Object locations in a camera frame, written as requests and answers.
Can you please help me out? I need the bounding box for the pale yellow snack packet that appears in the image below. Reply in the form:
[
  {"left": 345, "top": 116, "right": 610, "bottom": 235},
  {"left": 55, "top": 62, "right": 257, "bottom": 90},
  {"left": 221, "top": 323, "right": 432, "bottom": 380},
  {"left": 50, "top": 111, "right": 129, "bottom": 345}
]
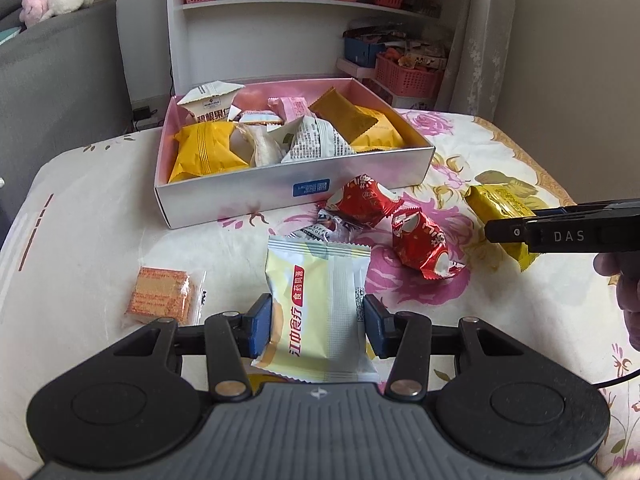
[{"left": 252, "top": 236, "right": 380, "bottom": 382}]

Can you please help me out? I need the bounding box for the red candy packet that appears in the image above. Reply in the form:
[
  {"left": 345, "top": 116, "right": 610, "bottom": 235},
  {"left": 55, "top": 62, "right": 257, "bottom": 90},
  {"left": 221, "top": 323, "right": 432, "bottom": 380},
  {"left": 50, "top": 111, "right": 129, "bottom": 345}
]
[
  {"left": 390, "top": 208, "right": 464, "bottom": 281},
  {"left": 326, "top": 174, "right": 404, "bottom": 228}
]

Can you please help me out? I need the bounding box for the orange cracker packet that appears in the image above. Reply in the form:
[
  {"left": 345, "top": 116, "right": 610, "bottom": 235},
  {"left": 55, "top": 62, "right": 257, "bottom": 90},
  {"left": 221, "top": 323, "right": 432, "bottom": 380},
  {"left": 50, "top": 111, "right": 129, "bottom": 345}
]
[{"left": 124, "top": 266, "right": 206, "bottom": 326}]

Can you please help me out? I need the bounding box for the golden yellow snack packet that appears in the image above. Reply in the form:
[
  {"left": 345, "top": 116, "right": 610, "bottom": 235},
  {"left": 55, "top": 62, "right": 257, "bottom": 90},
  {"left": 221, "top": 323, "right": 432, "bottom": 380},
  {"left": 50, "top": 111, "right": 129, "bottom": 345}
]
[{"left": 465, "top": 184, "right": 538, "bottom": 271}]

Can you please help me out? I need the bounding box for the pink snack packet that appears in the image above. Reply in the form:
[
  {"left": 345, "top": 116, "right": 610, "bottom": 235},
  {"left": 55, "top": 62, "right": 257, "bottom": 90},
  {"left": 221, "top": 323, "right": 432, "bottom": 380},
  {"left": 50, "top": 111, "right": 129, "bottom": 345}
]
[{"left": 267, "top": 96, "right": 314, "bottom": 124}]

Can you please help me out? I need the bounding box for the right hand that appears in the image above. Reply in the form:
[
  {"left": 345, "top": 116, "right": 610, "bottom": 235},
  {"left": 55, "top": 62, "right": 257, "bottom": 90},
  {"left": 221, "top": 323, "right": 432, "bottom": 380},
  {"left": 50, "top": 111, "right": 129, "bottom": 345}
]
[{"left": 593, "top": 254, "right": 640, "bottom": 350}]

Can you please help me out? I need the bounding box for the pink cardboard box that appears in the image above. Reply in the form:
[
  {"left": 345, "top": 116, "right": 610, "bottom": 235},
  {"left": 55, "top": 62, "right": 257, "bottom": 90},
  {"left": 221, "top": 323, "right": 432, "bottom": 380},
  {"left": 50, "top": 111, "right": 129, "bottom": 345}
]
[{"left": 153, "top": 77, "right": 436, "bottom": 231}]

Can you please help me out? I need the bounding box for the yellow snack packet left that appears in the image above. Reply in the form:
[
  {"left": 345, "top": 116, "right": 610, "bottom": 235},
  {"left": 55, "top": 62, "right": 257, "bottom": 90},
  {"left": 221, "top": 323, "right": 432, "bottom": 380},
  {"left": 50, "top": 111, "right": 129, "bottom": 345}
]
[{"left": 168, "top": 122, "right": 250, "bottom": 183}]

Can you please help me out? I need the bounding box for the white grey snack packet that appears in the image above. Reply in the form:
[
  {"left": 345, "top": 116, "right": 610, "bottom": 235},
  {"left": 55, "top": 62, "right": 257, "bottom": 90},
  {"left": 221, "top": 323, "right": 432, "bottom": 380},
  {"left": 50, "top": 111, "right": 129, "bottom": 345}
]
[{"left": 234, "top": 114, "right": 357, "bottom": 167}]

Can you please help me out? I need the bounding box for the yellow snack packet right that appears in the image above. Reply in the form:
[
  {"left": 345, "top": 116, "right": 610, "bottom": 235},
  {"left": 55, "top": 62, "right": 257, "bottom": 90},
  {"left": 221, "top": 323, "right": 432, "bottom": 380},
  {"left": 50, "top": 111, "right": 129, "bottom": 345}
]
[{"left": 309, "top": 88, "right": 407, "bottom": 153}]

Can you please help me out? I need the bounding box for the lace curtain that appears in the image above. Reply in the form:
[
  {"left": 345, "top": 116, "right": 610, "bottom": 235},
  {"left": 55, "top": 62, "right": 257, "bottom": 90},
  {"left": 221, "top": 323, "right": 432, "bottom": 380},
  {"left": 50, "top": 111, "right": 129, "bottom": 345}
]
[{"left": 435, "top": 0, "right": 516, "bottom": 120}]

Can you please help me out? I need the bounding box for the white orange snack packet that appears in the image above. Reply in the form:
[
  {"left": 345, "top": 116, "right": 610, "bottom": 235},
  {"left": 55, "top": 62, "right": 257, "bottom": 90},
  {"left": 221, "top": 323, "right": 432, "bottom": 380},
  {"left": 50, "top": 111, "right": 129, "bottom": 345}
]
[{"left": 238, "top": 110, "right": 284, "bottom": 129}]

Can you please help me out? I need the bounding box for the white storage box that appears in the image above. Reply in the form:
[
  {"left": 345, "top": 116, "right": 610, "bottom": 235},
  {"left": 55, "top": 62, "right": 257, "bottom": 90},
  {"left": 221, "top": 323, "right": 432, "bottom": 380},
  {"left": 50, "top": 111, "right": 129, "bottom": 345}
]
[{"left": 369, "top": 79, "right": 435, "bottom": 110}]

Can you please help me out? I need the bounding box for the white triangular snack packet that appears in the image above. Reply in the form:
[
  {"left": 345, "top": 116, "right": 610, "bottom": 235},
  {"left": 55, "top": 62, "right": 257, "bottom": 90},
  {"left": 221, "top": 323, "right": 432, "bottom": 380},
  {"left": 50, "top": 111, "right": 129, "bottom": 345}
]
[{"left": 178, "top": 80, "right": 245, "bottom": 125}]

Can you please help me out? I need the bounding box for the pink basket on floor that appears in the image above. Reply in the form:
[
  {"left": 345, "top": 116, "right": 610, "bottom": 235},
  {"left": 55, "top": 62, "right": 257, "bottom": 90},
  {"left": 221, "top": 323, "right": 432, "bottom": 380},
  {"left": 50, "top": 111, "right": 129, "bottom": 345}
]
[{"left": 374, "top": 54, "right": 444, "bottom": 99}]

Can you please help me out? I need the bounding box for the blue storage bin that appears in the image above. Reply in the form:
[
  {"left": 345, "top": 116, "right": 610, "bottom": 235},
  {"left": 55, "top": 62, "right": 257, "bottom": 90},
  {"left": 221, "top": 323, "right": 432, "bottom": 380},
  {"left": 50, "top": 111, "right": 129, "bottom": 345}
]
[{"left": 344, "top": 37, "right": 386, "bottom": 68}]

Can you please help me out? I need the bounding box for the white bookshelf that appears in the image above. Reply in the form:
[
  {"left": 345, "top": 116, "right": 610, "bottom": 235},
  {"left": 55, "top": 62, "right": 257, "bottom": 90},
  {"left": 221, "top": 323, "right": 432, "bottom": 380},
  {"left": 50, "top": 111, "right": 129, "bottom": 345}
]
[{"left": 167, "top": 0, "right": 461, "bottom": 94}]

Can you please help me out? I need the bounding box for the grey sofa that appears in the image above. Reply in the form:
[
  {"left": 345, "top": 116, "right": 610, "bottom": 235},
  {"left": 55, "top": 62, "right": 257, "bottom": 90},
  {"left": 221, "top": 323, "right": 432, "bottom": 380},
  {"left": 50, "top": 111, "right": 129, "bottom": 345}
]
[{"left": 1, "top": 2, "right": 132, "bottom": 233}]

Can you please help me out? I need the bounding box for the power strip with cable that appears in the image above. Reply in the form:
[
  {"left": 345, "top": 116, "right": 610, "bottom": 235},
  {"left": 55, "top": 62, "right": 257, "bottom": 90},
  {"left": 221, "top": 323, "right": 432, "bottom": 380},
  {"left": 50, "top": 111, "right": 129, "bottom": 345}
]
[{"left": 132, "top": 105, "right": 157, "bottom": 122}]

